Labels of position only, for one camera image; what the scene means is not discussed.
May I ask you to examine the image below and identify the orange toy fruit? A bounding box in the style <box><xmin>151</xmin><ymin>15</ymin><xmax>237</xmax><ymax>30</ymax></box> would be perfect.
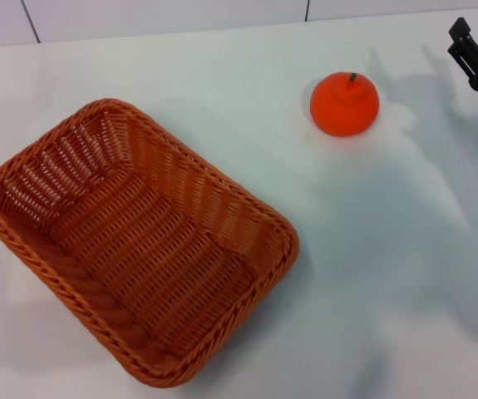
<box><xmin>309</xmin><ymin>71</ymin><xmax>381</xmax><ymax>137</ymax></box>

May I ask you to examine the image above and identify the orange woven plastic basket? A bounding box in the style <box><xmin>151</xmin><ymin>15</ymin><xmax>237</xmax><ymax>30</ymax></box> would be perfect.
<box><xmin>0</xmin><ymin>98</ymin><xmax>301</xmax><ymax>388</ymax></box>

